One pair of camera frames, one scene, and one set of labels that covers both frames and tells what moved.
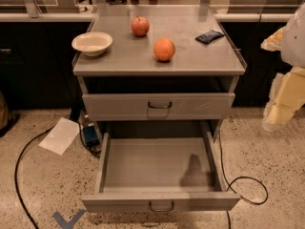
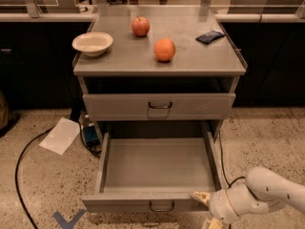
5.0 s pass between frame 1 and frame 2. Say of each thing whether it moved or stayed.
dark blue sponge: stayed
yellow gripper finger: moved
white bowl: stayed
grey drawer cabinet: stayed
